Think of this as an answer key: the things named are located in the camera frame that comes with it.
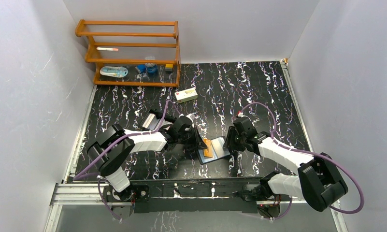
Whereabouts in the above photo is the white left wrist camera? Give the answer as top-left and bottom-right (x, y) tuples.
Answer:
(185, 113), (196, 124)

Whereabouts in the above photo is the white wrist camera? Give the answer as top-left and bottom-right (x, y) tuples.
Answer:
(185, 113), (196, 124)
(237, 111), (250, 121)

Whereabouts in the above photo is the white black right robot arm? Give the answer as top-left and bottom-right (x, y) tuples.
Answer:
(225, 117), (348, 212)

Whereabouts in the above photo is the white green red carton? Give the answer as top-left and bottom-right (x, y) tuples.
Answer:
(175, 87), (198, 103)

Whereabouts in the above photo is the wooden shelf rack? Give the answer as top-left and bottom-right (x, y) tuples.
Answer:
(75, 19), (181, 87)

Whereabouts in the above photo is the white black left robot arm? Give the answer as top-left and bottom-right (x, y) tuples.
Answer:
(86, 116), (208, 201)

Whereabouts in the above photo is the orange credit card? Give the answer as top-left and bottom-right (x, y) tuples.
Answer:
(203, 139), (214, 159)

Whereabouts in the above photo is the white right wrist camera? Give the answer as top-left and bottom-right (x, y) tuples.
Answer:
(237, 111), (250, 121)

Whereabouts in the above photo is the small blue block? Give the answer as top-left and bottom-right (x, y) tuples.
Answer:
(135, 64), (146, 73)

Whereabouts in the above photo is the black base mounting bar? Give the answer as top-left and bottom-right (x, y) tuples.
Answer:
(102, 177), (289, 215)

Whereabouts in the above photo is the blue jar clear lid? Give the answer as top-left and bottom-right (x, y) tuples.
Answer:
(144, 56), (158, 74)

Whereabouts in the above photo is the black card holder box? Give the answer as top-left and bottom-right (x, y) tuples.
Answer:
(138, 109), (177, 131)

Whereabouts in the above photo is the white pink marker pen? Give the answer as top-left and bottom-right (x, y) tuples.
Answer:
(96, 47), (119, 51)

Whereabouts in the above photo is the aluminium frame rail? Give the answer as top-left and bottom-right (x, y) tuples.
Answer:
(44, 182), (117, 232)

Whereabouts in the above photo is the small yellow black block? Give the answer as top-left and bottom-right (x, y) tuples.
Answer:
(165, 64), (174, 73)

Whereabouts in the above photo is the blue white plastic package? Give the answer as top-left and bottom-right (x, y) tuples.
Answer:
(100, 66), (129, 78)

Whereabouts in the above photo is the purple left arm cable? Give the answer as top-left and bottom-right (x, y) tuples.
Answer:
(73, 99), (184, 221)

